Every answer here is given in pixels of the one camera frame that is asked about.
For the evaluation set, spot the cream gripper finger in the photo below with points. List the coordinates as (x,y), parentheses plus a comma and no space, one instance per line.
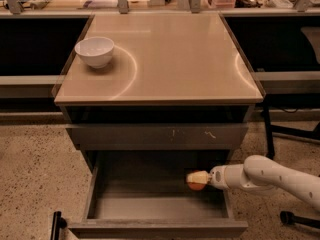
(198,177)

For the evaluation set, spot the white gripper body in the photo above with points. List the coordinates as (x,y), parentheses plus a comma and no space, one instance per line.
(217,177)

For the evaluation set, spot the orange fruit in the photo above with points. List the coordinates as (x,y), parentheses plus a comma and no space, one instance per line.
(196,186)

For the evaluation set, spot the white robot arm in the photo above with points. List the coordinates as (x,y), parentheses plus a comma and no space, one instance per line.
(261,175)

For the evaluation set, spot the open grey middle drawer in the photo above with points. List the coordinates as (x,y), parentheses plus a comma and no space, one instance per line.
(143,194)

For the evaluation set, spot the grey drawer cabinet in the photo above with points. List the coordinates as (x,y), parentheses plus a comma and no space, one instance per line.
(167,68)

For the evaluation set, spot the closed grey top drawer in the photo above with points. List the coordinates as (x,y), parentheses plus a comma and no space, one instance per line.
(121,137)

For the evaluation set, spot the black stand leg with caster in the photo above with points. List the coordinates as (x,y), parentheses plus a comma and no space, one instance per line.
(270,129)

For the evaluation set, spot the black chair base leg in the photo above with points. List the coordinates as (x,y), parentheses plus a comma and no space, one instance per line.
(290,218)

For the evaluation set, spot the white ceramic bowl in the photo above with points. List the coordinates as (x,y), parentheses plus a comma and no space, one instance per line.
(96,52)

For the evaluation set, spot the black handle bottom left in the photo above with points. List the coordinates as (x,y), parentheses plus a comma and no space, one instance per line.
(58,223)

